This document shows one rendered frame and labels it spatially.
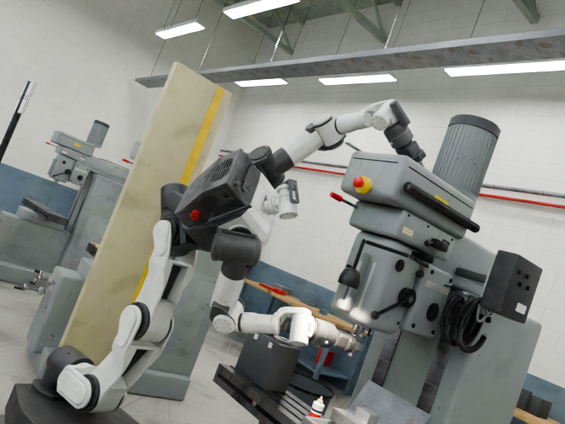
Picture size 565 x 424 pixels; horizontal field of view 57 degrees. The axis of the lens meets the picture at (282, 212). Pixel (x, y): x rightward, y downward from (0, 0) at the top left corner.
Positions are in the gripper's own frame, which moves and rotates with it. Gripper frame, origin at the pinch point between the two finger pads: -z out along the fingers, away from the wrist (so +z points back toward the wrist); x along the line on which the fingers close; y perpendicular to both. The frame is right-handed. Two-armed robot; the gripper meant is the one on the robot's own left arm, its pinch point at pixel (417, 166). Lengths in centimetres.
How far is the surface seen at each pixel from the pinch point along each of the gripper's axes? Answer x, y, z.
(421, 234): 11.5, -19.7, -15.1
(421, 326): 7, -37, -45
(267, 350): -34, -83, -31
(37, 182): -890, -152, 91
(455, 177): 0.3, 11.2, -13.9
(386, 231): 10.4, -29.8, -5.7
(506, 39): -150, 214, -38
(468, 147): 1.0, 22.5, -8.3
